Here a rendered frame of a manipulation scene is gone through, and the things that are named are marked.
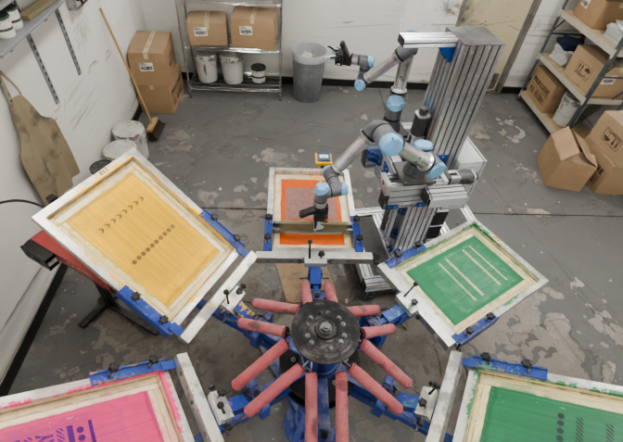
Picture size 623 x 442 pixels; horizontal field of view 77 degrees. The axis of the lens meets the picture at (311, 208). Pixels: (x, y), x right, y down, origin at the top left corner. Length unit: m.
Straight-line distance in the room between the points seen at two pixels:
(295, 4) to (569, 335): 4.64
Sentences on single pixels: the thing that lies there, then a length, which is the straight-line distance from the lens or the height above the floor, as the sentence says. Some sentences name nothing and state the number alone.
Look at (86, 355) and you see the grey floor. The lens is 3.44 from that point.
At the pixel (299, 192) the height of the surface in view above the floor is 0.96.
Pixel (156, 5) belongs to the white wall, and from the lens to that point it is 5.87.
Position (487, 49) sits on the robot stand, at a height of 2.00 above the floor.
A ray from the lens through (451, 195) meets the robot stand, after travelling 2.71.
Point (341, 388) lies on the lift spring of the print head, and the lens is 1.76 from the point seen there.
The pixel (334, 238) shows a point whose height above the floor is 0.96.
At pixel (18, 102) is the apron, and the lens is 3.34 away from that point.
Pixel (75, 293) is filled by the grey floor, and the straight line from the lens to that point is 3.76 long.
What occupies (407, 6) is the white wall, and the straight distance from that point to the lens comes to 5.80.
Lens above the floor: 2.88
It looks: 46 degrees down
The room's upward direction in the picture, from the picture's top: 6 degrees clockwise
